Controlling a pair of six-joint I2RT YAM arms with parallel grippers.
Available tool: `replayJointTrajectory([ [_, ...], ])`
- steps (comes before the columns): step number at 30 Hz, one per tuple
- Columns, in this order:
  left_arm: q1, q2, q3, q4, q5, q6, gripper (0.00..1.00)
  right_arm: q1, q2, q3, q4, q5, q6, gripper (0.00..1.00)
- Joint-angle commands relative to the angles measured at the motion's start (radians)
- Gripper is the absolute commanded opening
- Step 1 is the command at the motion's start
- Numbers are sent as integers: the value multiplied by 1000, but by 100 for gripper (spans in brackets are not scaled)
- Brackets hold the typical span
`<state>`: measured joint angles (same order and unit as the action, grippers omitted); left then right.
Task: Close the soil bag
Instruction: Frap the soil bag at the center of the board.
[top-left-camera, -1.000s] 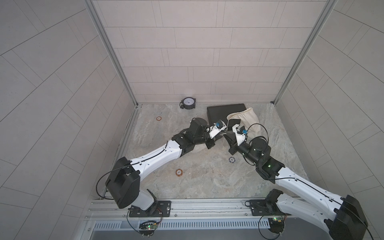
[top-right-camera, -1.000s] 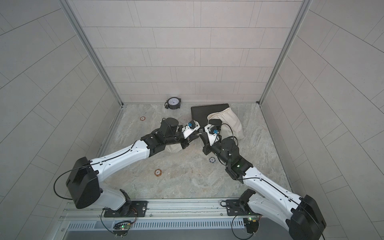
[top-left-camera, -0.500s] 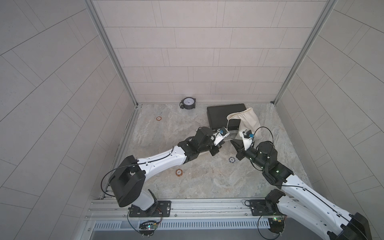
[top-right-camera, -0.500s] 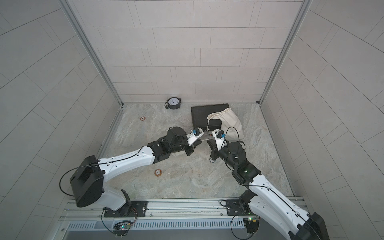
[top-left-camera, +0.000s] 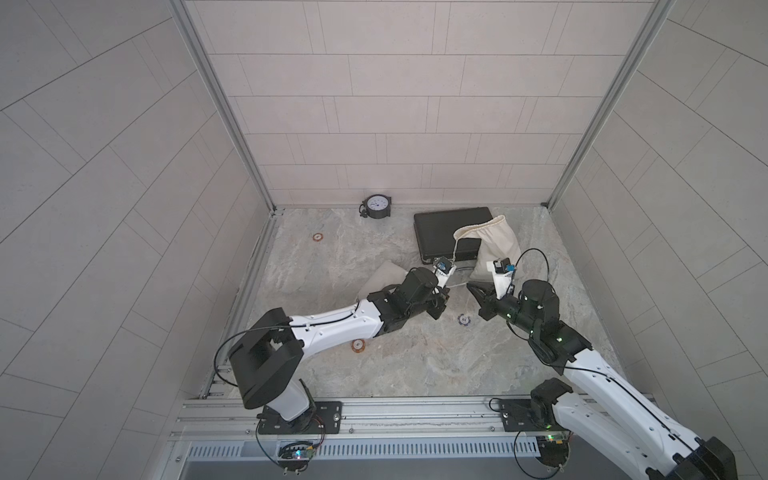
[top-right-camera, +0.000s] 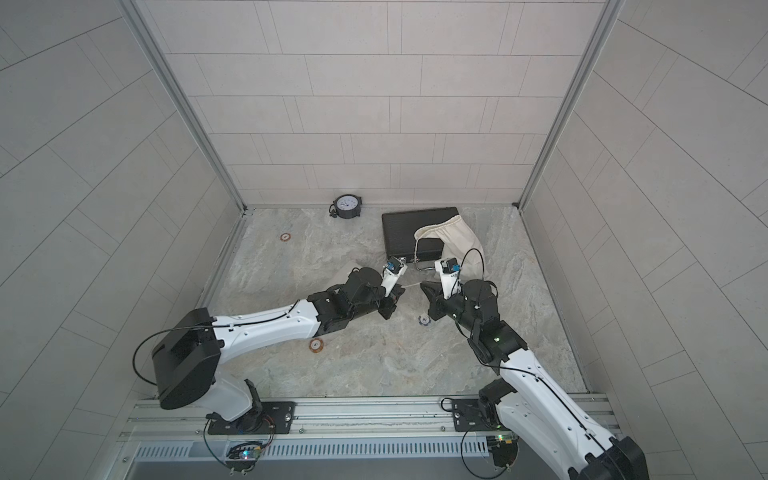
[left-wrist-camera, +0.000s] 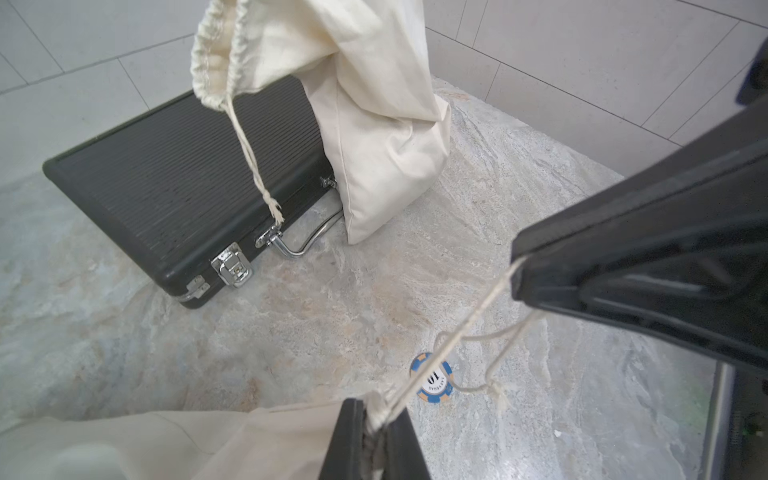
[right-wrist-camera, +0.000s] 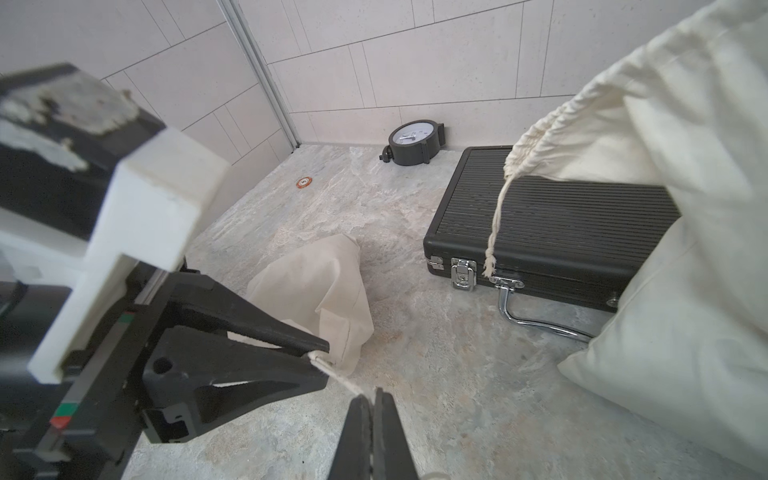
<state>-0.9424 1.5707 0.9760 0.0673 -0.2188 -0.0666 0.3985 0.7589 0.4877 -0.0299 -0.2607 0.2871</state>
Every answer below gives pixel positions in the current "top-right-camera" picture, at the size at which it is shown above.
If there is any circuit board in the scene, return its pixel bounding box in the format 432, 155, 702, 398
486, 435, 519, 469
225, 441, 264, 475

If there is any right circuit board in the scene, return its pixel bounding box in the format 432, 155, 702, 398
486, 435, 519, 469

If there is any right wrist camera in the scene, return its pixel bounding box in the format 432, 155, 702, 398
434, 257, 461, 300

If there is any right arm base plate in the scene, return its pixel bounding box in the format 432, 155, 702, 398
441, 397, 500, 433

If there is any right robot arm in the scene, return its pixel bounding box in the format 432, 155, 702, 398
420, 279, 649, 479

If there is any black round gauge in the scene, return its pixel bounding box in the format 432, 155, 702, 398
329, 194, 362, 219

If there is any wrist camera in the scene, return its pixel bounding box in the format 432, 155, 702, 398
381, 256, 407, 297
434, 257, 461, 300

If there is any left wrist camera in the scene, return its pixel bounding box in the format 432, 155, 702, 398
381, 256, 407, 297

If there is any white vent grille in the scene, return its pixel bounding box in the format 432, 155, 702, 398
135, 436, 490, 462

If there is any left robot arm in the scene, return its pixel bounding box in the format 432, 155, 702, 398
151, 259, 407, 422

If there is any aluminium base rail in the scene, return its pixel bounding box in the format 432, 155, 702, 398
117, 396, 514, 441

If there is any cream cloth soil bag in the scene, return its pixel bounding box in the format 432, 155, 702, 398
396, 263, 438, 289

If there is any left circuit board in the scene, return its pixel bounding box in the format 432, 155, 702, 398
225, 441, 264, 475

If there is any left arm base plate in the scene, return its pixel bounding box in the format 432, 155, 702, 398
206, 401, 297, 436

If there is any black hard case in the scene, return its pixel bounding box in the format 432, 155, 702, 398
381, 207, 459, 263

